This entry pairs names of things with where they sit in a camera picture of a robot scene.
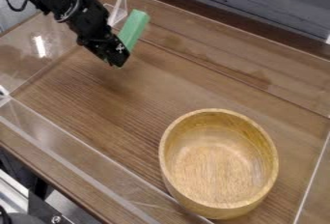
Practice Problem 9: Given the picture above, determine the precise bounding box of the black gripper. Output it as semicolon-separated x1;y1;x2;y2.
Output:
65;0;129;68

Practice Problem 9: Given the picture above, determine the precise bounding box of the green rectangular block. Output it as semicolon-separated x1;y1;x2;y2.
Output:
117;9;149;51

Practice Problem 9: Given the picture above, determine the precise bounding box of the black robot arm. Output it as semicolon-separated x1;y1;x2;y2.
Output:
5;0;129;68

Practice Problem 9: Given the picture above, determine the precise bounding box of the brown wooden bowl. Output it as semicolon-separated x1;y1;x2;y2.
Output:
159;108;279;220

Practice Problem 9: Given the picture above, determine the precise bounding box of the clear acrylic corner bracket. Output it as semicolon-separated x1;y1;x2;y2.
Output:
103;0;128;27

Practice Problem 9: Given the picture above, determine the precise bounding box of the clear acrylic tray wall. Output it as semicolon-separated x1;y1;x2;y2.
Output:
0;0;330;224

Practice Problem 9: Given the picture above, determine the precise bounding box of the black metal table bracket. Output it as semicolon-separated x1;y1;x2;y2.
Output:
27;190;92;224

